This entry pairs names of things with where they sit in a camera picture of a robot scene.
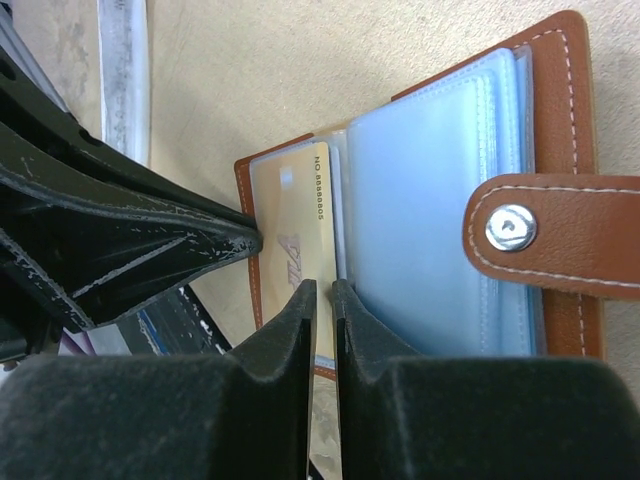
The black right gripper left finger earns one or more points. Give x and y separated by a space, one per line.
244 414

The gold VIP credit card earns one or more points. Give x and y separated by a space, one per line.
293 207

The brown leather card holder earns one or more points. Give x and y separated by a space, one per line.
469 215

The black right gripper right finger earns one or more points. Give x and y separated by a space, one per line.
404 415

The clear plastic packet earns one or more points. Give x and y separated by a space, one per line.
125 77

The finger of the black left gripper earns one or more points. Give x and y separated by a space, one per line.
84 253
31 114

